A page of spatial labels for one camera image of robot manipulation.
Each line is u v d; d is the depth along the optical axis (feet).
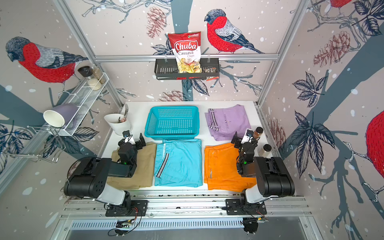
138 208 2.39
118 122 3.15
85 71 2.55
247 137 2.52
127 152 2.28
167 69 3.11
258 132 3.03
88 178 1.48
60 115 2.00
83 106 2.38
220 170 2.74
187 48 2.63
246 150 2.22
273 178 1.48
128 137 2.51
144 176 2.74
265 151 2.78
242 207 2.20
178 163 2.83
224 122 3.50
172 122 3.62
